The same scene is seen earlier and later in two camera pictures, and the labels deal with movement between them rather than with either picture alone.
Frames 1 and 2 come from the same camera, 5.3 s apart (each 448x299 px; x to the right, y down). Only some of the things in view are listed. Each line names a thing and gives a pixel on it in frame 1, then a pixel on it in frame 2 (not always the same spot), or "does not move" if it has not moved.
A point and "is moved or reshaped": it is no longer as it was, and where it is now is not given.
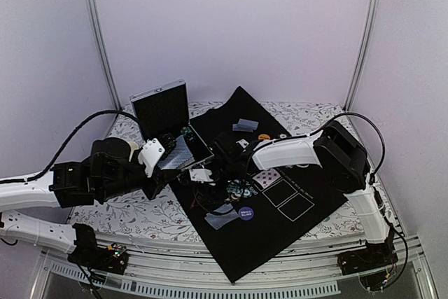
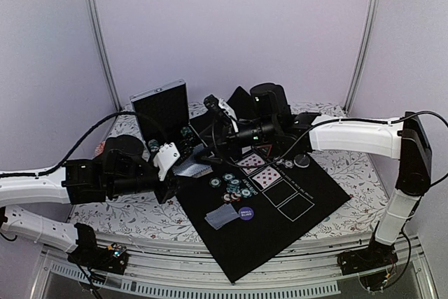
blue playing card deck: x=179 y=156 is moved or reshaped
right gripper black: x=211 y=194 to x=220 y=143
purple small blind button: x=246 y=213 does not move
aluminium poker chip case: x=164 y=110 does not move
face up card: x=266 y=177 does not move
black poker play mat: x=244 y=213 does not move
